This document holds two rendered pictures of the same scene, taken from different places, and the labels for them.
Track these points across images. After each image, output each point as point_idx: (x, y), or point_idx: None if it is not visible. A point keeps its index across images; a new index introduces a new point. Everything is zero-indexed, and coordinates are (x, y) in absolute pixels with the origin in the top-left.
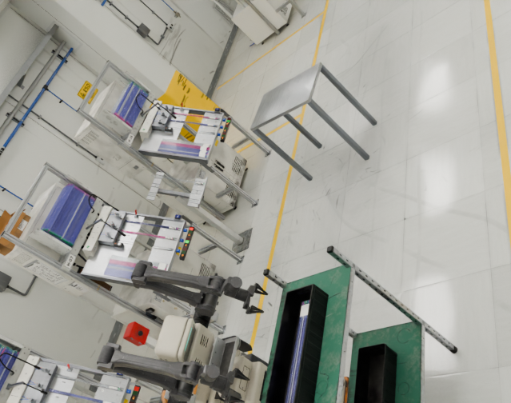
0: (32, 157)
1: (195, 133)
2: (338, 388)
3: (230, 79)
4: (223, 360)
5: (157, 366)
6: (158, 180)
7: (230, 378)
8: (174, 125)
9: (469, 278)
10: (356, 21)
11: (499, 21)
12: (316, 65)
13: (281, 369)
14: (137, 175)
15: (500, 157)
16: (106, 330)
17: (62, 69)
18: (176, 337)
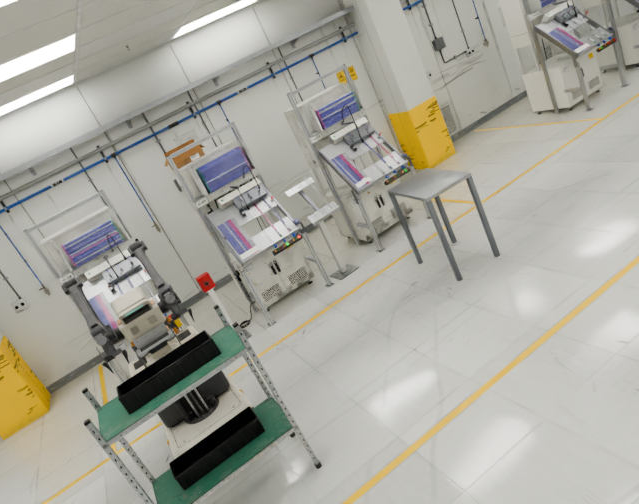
0: (264, 106)
1: None
2: (151, 412)
3: (489, 129)
4: (154, 340)
5: (84, 312)
6: (305, 184)
7: (114, 353)
8: (362, 146)
9: (382, 430)
10: (603, 149)
11: None
12: (465, 173)
13: (154, 373)
14: None
15: (509, 363)
16: None
17: (338, 46)
18: (126, 304)
